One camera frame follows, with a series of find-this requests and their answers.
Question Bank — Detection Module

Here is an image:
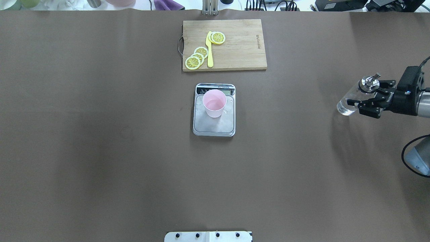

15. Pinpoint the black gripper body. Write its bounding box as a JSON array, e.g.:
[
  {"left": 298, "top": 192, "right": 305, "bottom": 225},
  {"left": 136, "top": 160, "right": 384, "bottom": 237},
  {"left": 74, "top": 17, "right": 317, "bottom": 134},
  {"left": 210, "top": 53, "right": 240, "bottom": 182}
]
[{"left": 386, "top": 66, "right": 424, "bottom": 116}]

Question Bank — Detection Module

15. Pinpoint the glass sauce bottle steel spout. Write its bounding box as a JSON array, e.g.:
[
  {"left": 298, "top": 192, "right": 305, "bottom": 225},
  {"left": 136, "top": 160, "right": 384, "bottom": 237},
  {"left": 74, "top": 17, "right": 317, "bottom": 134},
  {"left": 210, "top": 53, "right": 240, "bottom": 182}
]
[{"left": 337, "top": 73, "right": 381, "bottom": 116}]

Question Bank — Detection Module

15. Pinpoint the pink plastic cup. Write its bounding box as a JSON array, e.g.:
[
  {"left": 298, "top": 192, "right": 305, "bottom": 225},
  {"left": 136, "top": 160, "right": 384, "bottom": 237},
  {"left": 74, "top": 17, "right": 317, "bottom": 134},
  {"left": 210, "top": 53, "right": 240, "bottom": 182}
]
[{"left": 203, "top": 89, "right": 227, "bottom": 118}]

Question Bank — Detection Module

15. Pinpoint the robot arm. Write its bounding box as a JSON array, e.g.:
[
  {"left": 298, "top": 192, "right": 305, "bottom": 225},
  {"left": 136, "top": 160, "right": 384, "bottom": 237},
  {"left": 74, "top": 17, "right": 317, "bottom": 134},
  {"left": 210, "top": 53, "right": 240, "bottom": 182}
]
[{"left": 346, "top": 64, "right": 429, "bottom": 178}]

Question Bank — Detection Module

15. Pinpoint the digital kitchen scale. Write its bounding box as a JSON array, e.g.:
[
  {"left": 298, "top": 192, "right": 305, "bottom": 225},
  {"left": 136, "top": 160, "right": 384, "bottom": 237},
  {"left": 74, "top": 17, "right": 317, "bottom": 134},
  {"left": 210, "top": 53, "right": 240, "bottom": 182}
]
[{"left": 192, "top": 83, "right": 235, "bottom": 137}]

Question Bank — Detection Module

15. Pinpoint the wooden cutting board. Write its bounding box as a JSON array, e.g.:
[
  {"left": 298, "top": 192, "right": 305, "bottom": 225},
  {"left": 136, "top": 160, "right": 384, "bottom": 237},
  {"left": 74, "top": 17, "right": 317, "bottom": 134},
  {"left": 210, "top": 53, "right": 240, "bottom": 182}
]
[{"left": 182, "top": 19, "right": 267, "bottom": 72}]

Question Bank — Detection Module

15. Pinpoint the lemon slice on knife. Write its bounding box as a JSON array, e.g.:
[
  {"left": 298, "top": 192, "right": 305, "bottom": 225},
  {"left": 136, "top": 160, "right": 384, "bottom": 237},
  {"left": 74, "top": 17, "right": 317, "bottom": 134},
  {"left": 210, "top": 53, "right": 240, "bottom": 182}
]
[{"left": 209, "top": 32, "right": 226, "bottom": 45}]

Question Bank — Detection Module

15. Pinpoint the yellow plastic knife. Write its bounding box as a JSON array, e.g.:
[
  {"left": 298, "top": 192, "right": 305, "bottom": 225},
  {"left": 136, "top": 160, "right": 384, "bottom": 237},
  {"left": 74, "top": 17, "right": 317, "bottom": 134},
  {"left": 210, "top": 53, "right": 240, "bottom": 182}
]
[{"left": 205, "top": 32, "right": 214, "bottom": 68}]

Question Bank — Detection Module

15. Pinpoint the lemon slice upper left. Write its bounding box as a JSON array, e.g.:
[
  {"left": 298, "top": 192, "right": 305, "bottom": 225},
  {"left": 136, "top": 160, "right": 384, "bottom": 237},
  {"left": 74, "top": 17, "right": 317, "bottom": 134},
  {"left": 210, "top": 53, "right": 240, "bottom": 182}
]
[{"left": 194, "top": 46, "right": 208, "bottom": 58}]

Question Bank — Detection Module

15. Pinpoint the lemon slice middle left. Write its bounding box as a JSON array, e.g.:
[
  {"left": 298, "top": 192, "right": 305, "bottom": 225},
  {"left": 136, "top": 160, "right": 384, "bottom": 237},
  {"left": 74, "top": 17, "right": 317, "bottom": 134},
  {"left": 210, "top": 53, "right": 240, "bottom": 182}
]
[{"left": 191, "top": 53, "right": 205, "bottom": 66}]

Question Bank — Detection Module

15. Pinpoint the lemon slice lower left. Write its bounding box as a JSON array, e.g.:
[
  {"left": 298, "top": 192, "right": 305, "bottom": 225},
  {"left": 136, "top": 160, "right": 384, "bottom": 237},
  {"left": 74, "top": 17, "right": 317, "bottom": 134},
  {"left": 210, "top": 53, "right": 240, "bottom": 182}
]
[{"left": 184, "top": 57, "right": 200, "bottom": 70}]

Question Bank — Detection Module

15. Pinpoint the purple cloth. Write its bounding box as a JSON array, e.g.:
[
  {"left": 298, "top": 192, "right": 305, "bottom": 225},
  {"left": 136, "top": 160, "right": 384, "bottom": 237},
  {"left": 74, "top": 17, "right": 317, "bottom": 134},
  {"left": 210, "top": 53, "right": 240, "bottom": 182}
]
[{"left": 154, "top": 0, "right": 185, "bottom": 11}]

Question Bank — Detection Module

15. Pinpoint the pink bowl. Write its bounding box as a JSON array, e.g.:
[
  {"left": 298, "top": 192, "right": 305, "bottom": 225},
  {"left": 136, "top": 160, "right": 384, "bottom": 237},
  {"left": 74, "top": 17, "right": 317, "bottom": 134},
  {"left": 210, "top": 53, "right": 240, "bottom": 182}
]
[{"left": 106, "top": 0, "right": 136, "bottom": 7}]

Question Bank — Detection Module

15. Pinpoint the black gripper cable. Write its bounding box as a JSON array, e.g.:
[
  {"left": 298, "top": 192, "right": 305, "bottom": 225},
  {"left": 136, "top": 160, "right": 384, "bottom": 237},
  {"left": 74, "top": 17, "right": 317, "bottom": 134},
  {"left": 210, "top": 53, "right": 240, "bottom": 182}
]
[{"left": 401, "top": 56, "right": 430, "bottom": 178}]

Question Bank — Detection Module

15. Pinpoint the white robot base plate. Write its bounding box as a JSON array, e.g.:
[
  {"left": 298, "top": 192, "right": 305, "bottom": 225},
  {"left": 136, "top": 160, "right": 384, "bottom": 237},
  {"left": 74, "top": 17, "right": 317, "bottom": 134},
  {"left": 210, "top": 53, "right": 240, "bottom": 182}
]
[{"left": 164, "top": 231, "right": 253, "bottom": 242}]

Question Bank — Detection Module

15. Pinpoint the aluminium frame post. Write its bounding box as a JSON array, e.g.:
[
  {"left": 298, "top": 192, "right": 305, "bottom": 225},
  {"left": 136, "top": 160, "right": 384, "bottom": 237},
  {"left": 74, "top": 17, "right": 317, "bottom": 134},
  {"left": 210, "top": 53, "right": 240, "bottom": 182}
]
[{"left": 202, "top": 0, "right": 219, "bottom": 16}]

